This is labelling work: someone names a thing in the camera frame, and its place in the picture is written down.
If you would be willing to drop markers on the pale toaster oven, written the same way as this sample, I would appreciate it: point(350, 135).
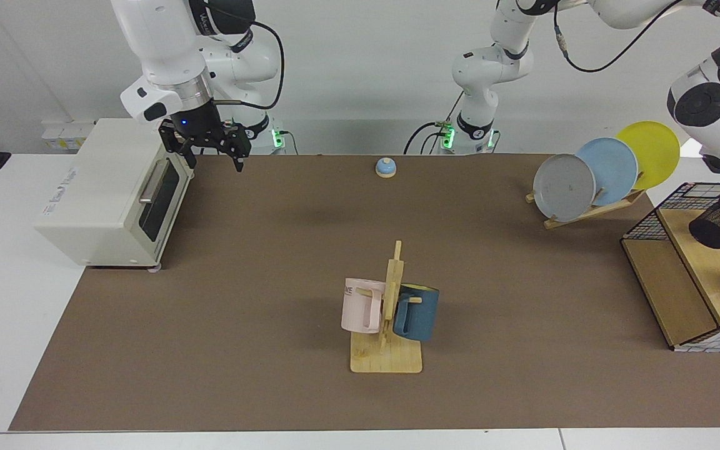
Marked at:
point(104, 187)

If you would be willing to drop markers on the small blue round bell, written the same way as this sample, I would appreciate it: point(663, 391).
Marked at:
point(385, 167)

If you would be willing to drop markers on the pink cup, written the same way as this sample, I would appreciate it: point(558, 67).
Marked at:
point(357, 306)

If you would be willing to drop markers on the brown table cloth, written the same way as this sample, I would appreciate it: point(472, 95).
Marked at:
point(210, 362)

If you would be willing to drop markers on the dark blue cup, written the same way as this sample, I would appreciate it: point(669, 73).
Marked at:
point(419, 312)

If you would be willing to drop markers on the wooden cup stand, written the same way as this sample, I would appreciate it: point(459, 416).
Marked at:
point(385, 359)

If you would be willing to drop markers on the grey plate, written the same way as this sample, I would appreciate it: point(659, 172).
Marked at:
point(563, 187)

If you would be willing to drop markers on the wooden plate rack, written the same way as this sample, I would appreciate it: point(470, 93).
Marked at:
point(585, 215)

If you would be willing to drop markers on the light blue plate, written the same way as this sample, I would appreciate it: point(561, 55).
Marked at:
point(613, 169)

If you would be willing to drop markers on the yellow plate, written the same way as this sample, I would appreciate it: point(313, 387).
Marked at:
point(654, 150)

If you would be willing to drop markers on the white wall socket box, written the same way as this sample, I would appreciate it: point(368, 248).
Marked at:
point(63, 134)

